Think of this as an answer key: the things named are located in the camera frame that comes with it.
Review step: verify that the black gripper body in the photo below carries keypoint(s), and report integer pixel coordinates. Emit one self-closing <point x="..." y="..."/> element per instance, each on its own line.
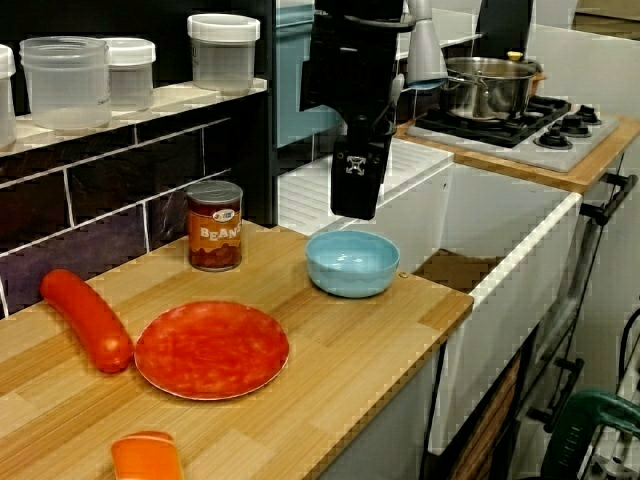
<point x="355" y="75"/>

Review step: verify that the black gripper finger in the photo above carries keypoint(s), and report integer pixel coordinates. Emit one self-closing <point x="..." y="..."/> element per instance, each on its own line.
<point x="357" y="185"/>

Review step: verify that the light blue bowl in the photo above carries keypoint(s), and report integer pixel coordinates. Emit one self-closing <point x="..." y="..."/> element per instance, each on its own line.
<point x="352" y="265"/>

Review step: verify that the grey toy faucet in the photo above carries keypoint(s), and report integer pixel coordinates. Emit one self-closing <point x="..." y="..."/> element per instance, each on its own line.
<point x="427" y="50"/>

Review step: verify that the stainless steel pot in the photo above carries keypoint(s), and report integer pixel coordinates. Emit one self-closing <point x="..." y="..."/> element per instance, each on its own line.
<point x="487" y="87"/>

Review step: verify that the clear jar with white lid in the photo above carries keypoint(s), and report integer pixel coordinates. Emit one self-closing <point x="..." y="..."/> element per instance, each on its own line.
<point x="223" y="55"/>
<point x="5" y="100"/>
<point x="132" y="75"/>

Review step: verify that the white toy sink unit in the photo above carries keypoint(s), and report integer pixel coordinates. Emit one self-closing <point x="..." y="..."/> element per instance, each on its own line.
<point x="500" y="215"/>

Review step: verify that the brown beans can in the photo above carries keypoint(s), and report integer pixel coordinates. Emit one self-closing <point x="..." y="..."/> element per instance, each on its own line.
<point x="215" y="230"/>

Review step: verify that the grey toy stove top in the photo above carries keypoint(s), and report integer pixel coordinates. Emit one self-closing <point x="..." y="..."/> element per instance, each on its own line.
<point x="565" y="150"/>

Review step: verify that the red round plate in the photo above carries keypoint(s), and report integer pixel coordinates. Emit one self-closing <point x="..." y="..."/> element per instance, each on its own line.
<point x="212" y="350"/>

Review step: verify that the dark tiled backsplash shelf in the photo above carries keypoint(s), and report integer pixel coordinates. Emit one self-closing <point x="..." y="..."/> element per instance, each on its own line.
<point x="100" y="200"/>

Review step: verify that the brown wooden slat panel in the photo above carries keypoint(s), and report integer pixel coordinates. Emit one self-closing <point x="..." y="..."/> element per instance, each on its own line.
<point x="490" y="425"/>

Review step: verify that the clear lidless plastic jar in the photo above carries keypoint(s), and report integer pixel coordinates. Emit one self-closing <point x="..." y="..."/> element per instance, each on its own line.
<point x="65" y="85"/>

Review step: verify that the red toy sausage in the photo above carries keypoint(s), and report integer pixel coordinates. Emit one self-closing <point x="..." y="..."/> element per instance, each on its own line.
<point x="85" y="320"/>

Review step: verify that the green clamp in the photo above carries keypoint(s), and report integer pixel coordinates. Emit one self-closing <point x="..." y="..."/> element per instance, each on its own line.
<point x="585" y="430"/>

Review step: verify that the wide black kitchen post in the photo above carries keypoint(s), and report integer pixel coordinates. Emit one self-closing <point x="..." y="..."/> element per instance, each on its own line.
<point x="270" y="125"/>

